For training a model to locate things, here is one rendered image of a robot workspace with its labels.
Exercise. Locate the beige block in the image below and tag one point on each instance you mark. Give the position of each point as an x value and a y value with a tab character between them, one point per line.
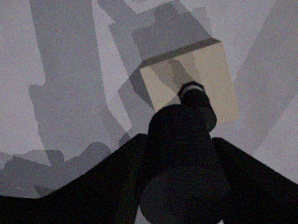
203	64

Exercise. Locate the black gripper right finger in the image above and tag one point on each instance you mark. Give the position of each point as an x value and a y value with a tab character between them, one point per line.
260	195

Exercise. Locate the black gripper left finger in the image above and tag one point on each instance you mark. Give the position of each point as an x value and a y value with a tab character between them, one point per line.
109	193

